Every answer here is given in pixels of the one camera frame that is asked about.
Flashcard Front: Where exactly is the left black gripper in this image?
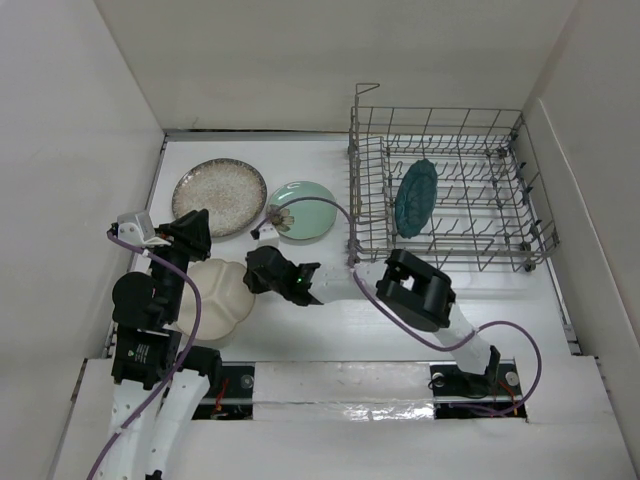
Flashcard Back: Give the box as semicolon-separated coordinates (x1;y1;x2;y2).
147;206;212;319

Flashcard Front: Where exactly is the cream lobed plate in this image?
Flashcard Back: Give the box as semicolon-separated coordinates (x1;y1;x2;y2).
187;258;255;343

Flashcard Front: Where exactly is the teal scalloped plate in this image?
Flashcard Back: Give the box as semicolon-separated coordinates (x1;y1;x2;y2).
394;158;438;239

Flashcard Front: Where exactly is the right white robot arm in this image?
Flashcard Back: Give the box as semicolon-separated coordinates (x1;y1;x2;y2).
243;246;500;393

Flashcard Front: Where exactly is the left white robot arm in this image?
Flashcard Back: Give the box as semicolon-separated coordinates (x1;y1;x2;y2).
88;209;223;479

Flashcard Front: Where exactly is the speckled brown round plate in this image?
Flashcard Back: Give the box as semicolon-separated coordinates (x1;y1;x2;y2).
171;158;267;238

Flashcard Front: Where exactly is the light green flower plate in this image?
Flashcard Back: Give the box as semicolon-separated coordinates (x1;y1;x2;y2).
267;181;337;241

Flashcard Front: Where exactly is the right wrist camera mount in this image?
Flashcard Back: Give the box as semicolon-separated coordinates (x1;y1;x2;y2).
250;224;280;248

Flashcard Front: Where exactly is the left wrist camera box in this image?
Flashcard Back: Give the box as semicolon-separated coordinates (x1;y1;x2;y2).
110;210;155;247

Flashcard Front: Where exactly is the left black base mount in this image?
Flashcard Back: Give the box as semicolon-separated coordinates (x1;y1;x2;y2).
192;362;255;421

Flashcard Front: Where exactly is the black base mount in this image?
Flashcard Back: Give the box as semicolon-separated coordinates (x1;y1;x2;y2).
427;360;523;420
192;362;255;421

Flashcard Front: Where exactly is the grey wire dish rack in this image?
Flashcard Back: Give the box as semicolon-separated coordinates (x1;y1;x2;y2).
348;82;560;272

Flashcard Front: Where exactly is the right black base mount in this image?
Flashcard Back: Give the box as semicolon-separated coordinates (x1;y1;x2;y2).
427;360;523;420

